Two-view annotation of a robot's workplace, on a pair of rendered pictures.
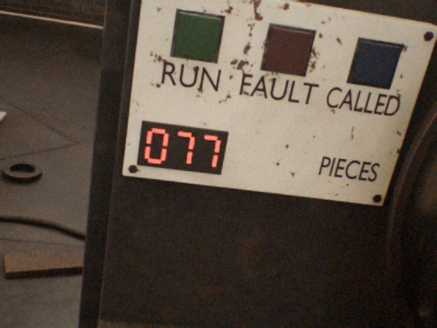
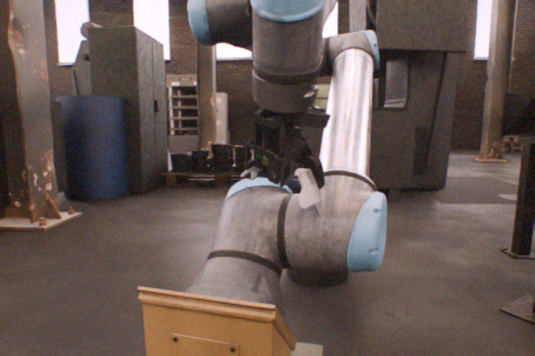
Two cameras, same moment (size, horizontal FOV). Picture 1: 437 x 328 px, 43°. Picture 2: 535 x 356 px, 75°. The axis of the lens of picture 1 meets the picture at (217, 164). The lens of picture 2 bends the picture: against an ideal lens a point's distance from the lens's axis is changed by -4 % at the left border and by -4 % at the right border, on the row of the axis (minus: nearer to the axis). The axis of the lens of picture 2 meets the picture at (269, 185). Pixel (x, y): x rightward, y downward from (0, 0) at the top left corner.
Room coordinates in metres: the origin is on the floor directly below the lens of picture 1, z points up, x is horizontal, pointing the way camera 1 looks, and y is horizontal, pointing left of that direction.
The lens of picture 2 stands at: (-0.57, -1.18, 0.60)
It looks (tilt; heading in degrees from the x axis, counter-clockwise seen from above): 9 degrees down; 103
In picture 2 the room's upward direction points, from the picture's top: straight up
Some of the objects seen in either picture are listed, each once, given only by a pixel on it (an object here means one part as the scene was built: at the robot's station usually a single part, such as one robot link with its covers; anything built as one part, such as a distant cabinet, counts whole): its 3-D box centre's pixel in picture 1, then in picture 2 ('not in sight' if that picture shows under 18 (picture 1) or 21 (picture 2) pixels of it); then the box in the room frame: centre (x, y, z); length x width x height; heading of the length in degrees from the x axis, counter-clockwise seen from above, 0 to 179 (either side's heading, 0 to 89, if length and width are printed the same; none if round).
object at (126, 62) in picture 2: not in sight; (134, 114); (-2.69, 2.07, 0.75); 0.70 x 0.48 x 1.50; 98
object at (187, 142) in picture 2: not in sight; (199, 113); (-4.74, 8.39, 1.03); 1.54 x 0.94 x 2.05; 8
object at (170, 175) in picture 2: not in sight; (223, 162); (-1.98, 2.68, 0.22); 1.20 x 0.81 x 0.44; 13
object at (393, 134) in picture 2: not in sight; (343, 150); (-0.64, 2.23, 0.39); 1.03 x 0.83 x 0.79; 12
